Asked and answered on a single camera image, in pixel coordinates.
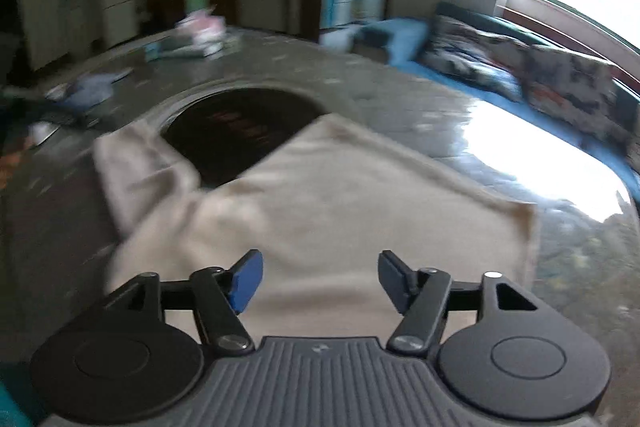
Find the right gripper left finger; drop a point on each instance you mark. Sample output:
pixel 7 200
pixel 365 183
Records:
pixel 220 297

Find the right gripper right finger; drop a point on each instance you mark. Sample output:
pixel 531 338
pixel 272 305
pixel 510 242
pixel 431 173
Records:
pixel 420 297

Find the cream sweater garment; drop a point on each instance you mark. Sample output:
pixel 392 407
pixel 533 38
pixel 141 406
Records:
pixel 320 209

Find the black round induction cooktop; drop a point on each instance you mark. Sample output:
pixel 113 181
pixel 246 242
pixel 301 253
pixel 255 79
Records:
pixel 226 133

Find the butterfly pillow lying flat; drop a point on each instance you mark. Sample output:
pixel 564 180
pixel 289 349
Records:
pixel 490 61

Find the blue corner sofa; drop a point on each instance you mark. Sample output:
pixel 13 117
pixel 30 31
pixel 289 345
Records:
pixel 400 42

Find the butterfly pillow upright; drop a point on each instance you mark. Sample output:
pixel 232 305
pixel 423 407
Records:
pixel 573 87

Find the pink white tissue box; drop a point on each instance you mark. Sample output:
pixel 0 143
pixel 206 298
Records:
pixel 202 26

